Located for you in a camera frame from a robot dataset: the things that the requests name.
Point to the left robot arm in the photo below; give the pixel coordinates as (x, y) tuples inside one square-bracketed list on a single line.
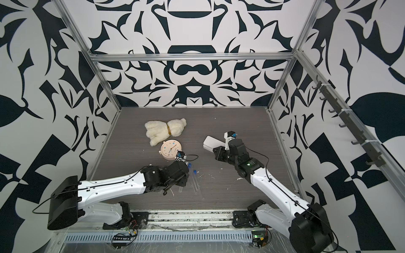
[(86, 201)]

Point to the pink round alarm clock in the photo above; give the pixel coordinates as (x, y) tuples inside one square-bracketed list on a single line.
[(169, 149)]

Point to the electronics board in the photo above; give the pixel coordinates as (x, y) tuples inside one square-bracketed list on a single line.
[(124, 239), (261, 238)]

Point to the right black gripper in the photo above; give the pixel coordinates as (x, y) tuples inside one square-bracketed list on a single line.
[(219, 154)]

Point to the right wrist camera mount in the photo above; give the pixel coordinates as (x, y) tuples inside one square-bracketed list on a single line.
[(230, 135)]

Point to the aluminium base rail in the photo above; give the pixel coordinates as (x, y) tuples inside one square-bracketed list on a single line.
[(176, 221)]

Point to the cream plush dog toy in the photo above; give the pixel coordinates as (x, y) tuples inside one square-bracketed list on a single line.
[(159, 131)]

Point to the left electronics board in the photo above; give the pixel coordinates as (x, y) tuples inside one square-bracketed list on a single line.
[(124, 239)]

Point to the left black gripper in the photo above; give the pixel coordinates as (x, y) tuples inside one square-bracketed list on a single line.
[(183, 182)]

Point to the wall hook rack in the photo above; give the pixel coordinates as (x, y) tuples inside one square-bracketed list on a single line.
[(352, 123)]

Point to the white rectangular box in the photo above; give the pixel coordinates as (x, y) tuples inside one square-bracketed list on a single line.
[(211, 143)]

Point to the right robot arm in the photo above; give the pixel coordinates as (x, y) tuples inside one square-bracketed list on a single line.
[(305, 225)]

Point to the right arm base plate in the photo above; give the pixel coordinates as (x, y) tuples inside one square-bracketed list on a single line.
[(246, 219)]

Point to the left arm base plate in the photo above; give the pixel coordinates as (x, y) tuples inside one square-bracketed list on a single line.
[(135, 220)]

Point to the right electronics board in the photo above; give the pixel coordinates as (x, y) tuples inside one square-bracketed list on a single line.
[(261, 238)]

